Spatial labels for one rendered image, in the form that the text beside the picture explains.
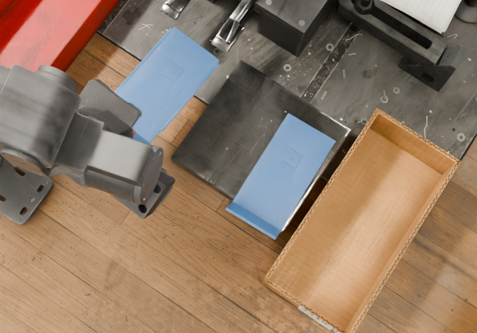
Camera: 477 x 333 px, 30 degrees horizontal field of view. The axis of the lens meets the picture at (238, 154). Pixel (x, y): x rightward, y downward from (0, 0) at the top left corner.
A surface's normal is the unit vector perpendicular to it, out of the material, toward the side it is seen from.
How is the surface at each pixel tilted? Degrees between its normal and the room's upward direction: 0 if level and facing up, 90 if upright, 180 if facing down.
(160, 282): 0
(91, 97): 26
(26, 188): 0
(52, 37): 0
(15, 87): 15
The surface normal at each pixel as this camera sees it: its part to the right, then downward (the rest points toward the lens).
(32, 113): 0.27, -0.16
